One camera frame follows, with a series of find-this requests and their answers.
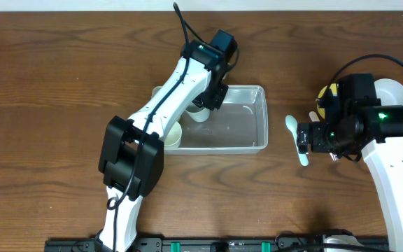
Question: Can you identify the grey plastic cup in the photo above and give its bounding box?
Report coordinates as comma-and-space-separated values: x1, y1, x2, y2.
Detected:
185, 103, 210, 123

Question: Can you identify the clear plastic storage container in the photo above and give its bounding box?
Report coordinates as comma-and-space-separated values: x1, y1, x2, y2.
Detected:
164, 85, 269, 155

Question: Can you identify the yellow plastic bowl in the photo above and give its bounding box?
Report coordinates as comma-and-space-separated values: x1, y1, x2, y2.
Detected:
317, 83, 338, 119

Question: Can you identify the white plastic cup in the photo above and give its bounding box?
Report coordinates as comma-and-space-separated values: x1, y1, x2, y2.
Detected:
164, 122, 183, 148

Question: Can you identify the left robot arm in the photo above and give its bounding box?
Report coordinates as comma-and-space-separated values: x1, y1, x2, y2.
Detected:
98, 41, 238, 251

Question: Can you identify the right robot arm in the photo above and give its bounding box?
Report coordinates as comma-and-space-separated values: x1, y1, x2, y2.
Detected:
296, 73, 403, 251

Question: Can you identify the white plastic fork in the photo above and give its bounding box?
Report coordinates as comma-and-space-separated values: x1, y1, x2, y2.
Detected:
309, 111, 338, 162

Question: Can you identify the mint green plastic spoon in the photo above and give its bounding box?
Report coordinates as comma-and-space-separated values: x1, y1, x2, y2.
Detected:
285, 114, 310, 167

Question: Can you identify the grey plastic bowl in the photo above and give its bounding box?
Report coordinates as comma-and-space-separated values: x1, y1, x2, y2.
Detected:
374, 78, 403, 106

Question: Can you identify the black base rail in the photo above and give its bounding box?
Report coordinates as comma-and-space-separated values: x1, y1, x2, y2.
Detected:
44, 229, 395, 252

